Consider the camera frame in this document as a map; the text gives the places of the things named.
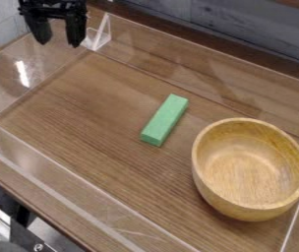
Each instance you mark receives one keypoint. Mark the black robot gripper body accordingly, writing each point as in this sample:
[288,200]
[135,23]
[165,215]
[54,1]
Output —
[56,9]

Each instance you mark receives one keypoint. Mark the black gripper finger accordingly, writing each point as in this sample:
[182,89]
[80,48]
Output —
[75,28]
[40,28]

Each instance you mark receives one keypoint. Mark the green rectangular block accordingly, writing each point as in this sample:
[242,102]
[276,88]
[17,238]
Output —
[163,121]

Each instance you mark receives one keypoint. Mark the brown wooden bowl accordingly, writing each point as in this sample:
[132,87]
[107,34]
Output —
[244,167]

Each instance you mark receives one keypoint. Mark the clear acrylic corner bracket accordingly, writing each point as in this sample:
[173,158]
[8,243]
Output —
[99,37]

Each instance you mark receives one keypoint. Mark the black metal table bracket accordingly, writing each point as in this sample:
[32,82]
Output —
[28,240]

